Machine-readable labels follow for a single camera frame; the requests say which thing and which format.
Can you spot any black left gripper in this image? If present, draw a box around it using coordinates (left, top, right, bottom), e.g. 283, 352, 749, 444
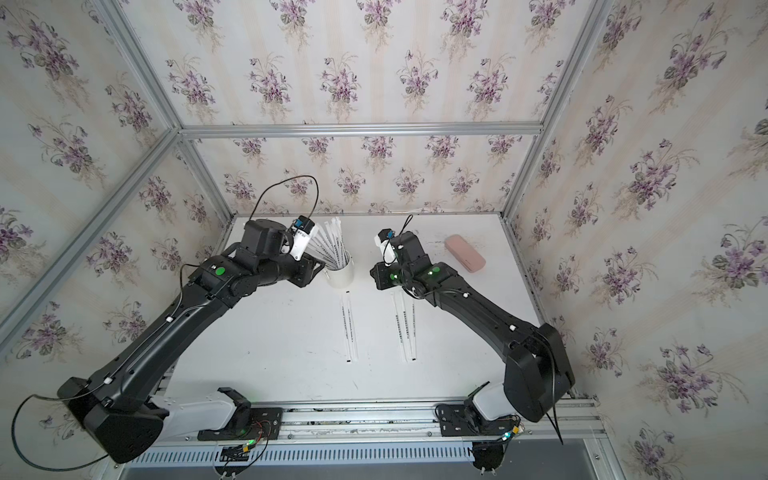
254, 244, 329, 287

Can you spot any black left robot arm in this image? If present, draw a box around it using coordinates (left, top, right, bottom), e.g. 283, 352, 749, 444
57, 216, 324, 464

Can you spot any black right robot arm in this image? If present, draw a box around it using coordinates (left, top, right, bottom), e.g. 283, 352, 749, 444
370, 229, 575, 422

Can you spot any bundle of wrapped straws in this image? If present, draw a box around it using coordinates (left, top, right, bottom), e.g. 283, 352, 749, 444
309, 217, 351, 271

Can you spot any white straw cup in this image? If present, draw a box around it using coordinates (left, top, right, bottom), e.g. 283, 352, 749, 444
324, 260, 355, 290

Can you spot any pink eraser case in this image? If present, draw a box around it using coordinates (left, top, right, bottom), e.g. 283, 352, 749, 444
444, 234, 486, 273

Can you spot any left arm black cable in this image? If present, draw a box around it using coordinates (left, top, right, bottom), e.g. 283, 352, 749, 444
248, 174, 321, 222

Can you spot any aluminium mounting rail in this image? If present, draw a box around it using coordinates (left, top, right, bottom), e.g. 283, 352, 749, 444
140, 399, 608, 452

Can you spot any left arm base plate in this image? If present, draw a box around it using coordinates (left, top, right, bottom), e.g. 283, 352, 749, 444
196, 407, 284, 442

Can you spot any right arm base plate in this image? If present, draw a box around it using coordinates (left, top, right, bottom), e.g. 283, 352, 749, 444
434, 403, 523, 440

